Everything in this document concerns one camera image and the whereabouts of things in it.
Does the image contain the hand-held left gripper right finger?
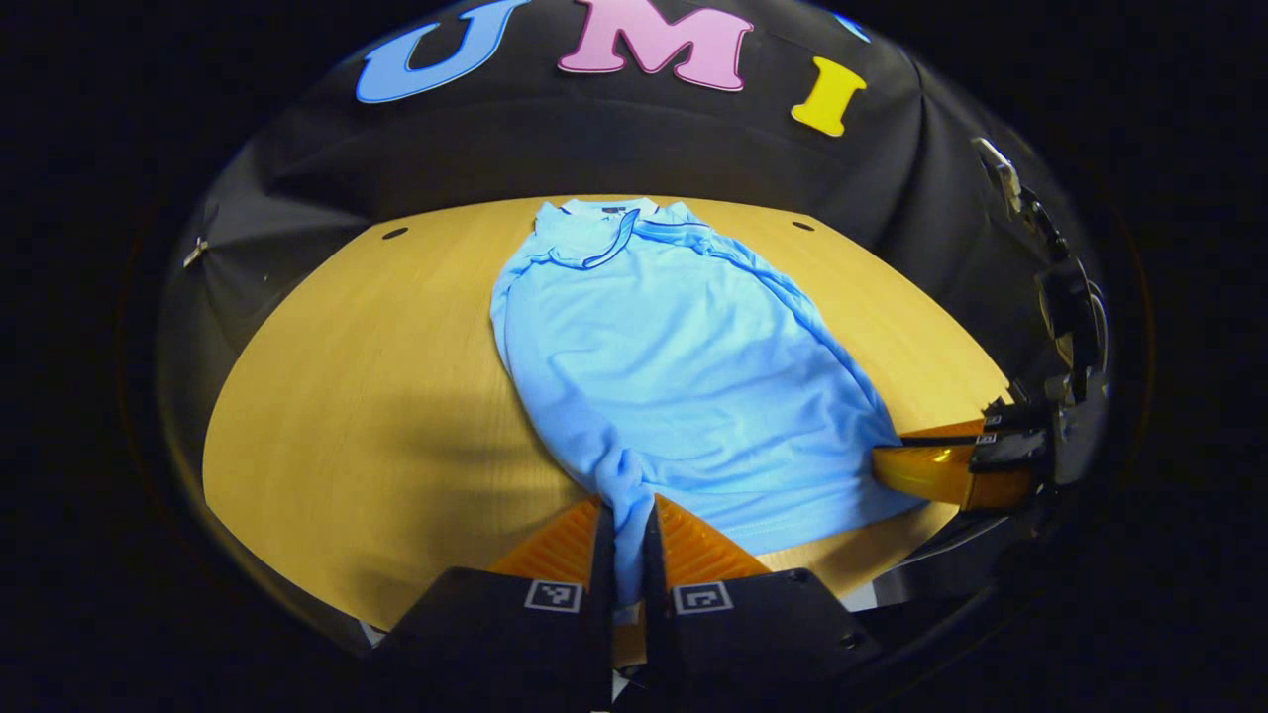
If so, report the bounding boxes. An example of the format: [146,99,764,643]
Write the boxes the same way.
[642,492,885,699]

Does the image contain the black backdrop cloth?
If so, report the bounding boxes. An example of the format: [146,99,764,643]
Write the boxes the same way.
[158,0,1091,442]

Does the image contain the light blue T-shirt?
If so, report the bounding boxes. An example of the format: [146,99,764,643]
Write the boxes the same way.
[489,197,927,610]

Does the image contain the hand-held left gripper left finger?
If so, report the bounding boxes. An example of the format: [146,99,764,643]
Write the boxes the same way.
[381,495,617,713]

